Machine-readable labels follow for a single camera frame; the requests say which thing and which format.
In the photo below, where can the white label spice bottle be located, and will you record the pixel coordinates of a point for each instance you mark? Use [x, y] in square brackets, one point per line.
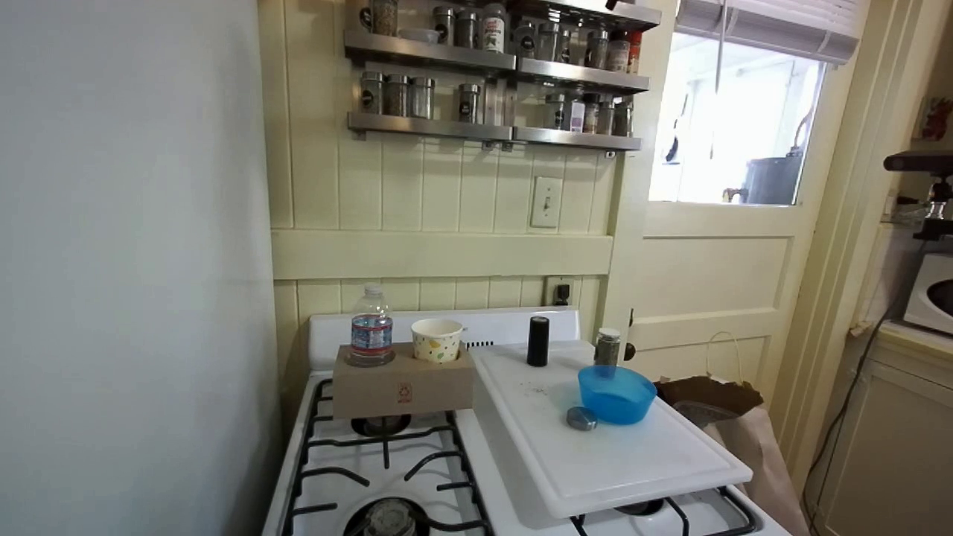
[493, 30]

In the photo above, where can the clear plastic water bottle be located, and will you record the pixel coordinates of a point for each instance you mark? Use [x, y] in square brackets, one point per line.
[370, 332]

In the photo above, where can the white gas stove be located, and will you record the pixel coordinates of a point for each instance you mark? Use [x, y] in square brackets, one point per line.
[435, 329]

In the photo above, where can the patterned white paper cup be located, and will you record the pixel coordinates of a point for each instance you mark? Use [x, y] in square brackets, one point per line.
[435, 344]

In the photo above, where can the black power plug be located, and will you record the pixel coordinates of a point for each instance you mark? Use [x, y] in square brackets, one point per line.
[562, 293]

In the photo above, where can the black pepper shaker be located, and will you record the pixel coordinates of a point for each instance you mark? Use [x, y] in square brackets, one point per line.
[538, 344]

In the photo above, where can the brown cardboard box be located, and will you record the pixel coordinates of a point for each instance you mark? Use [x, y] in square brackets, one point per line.
[403, 387]

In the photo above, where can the spice jar with pale lid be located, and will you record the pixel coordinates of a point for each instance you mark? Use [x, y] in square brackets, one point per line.
[610, 347]

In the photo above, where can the glass spice jar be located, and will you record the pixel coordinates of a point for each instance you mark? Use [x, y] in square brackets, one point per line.
[441, 24]
[596, 46]
[620, 49]
[549, 33]
[397, 95]
[604, 113]
[581, 110]
[557, 107]
[526, 33]
[423, 100]
[467, 28]
[574, 40]
[470, 103]
[370, 94]
[623, 116]

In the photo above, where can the dark door knob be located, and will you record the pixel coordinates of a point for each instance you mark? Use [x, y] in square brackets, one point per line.
[629, 348]

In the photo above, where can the round metal lid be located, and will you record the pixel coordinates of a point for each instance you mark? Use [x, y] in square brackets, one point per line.
[581, 421]

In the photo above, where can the round metal stove burner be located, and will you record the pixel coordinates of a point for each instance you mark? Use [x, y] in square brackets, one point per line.
[641, 506]
[379, 427]
[385, 518]

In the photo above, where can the blue plastic bowl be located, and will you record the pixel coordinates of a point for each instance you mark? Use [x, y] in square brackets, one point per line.
[614, 396]

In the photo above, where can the black stove grate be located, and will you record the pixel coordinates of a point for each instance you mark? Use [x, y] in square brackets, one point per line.
[747, 512]
[385, 447]

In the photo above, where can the white plastic cutting board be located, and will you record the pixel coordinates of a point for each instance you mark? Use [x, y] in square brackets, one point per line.
[614, 457]

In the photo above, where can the cream panel door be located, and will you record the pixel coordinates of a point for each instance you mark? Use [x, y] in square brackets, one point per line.
[715, 286]

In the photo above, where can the red spice jar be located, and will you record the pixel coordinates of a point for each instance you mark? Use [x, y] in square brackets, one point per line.
[639, 52]

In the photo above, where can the metal mug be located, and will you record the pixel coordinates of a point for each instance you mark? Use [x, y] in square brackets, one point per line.
[377, 16]

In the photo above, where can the glass door window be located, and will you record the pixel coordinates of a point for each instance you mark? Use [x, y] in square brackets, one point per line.
[735, 119]

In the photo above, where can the dark blue bucket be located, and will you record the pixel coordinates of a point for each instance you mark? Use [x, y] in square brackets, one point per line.
[772, 179]

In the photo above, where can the brown paper bag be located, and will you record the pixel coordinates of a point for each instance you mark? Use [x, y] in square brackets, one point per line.
[739, 435]

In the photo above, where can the white refrigerator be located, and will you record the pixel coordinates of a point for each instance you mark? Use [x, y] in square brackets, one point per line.
[130, 269]

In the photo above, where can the white window blind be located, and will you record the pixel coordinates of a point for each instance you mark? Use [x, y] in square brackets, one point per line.
[776, 24]

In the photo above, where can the cream base cabinet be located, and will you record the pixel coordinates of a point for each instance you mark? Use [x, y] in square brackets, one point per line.
[895, 447]

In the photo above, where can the white microwave oven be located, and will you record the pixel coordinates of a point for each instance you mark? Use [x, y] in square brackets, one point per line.
[930, 295]

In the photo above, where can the black countertop appliance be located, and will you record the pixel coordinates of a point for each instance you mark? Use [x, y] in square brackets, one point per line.
[927, 187]

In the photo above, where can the cream wall outlet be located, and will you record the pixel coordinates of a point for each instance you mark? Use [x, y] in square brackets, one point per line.
[562, 293]

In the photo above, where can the cream light switch plate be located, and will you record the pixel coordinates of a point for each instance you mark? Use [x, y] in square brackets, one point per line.
[546, 202]

